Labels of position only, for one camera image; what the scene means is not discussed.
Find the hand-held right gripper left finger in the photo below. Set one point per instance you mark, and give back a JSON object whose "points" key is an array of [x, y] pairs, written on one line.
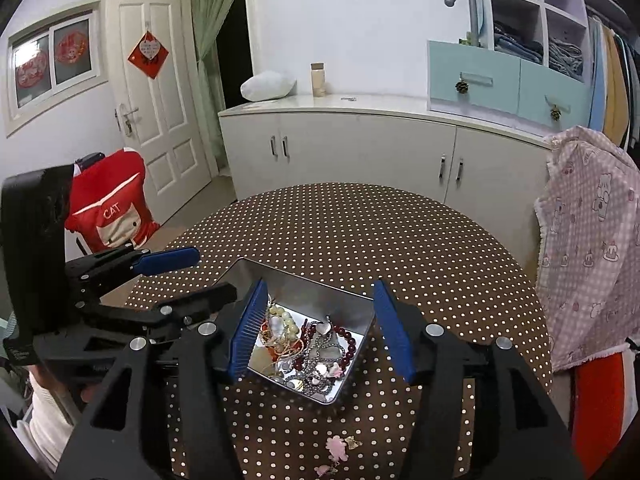
{"points": [[247, 330]]}

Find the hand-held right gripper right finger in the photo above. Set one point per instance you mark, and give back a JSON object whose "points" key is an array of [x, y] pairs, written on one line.
{"points": [[395, 330]]}

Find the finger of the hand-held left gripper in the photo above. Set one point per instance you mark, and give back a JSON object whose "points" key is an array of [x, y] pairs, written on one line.
{"points": [[170, 260], [200, 300]]}

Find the grey metal tin box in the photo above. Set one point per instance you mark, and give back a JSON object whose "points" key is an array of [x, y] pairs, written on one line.
{"points": [[300, 285]]}

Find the pile of mixed jewelry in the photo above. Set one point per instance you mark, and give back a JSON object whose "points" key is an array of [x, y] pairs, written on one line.
{"points": [[310, 360]]}

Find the person's left forearm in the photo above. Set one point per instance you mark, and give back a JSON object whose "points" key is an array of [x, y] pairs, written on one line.
{"points": [[50, 420]]}

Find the person's left hand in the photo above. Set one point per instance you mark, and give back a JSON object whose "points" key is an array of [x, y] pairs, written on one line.
{"points": [[89, 392]]}

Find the red and white garment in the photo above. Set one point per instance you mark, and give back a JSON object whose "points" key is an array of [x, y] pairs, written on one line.
{"points": [[115, 205]]}

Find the brown polka-dot tablecloth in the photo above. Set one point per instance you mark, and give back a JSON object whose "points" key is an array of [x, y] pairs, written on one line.
{"points": [[350, 230]]}

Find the gold butterfly clip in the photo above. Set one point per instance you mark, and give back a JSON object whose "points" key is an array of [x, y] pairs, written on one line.
{"points": [[353, 442]]}

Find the pink flower hair clip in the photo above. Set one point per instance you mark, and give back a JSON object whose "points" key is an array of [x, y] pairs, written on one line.
{"points": [[337, 447]]}

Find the white panel door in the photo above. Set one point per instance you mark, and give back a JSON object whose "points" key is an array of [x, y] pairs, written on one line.
{"points": [[160, 125]]}

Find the small pink flower clip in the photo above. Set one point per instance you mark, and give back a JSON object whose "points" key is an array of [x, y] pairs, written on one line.
{"points": [[325, 470]]}

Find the red paper window cutout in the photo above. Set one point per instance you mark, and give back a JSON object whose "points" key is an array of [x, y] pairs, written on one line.
{"points": [[32, 72], [72, 47]]}

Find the white low cabinet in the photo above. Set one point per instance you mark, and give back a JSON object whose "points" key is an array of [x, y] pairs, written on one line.
{"points": [[360, 145]]}

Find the white framed window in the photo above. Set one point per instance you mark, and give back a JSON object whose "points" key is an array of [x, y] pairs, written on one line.
{"points": [[55, 70]]}

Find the white bag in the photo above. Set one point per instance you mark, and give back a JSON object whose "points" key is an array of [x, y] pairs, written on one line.
{"points": [[267, 86]]}

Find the green curtain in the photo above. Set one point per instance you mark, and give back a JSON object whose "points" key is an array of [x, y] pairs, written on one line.
{"points": [[207, 60]]}

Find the red diamond door decoration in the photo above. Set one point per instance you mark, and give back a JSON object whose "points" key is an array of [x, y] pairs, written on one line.
{"points": [[147, 55]]}

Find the pink checked cartoon cloth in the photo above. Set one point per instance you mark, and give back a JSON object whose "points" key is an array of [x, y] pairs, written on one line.
{"points": [[585, 240]]}

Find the orange red cloth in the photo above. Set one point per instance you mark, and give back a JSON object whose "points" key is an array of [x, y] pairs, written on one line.
{"points": [[597, 410]]}

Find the beige bottle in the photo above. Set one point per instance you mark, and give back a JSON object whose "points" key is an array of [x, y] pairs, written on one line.
{"points": [[318, 80]]}

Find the pine cone drawer knob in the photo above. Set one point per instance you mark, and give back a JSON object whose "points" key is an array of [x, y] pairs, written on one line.
{"points": [[555, 114], [461, 87]]}

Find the turquoise drawer unit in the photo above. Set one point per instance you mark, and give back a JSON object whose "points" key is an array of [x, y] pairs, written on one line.
{"points": [[500, 80]]}

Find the small green plant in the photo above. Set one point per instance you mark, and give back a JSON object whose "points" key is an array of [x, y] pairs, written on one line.
{"points": [[467, 39]]}

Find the folded blue jeans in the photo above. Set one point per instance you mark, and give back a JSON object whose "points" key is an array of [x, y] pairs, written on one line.
{"points": [[517, 45]]}

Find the folded grey jeans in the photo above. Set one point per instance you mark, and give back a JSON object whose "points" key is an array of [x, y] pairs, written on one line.
{"points": [[565, 60]]}

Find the row of hanging clothes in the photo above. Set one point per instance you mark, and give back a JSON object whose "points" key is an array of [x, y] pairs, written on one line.
{"points": [[612, 85]]}

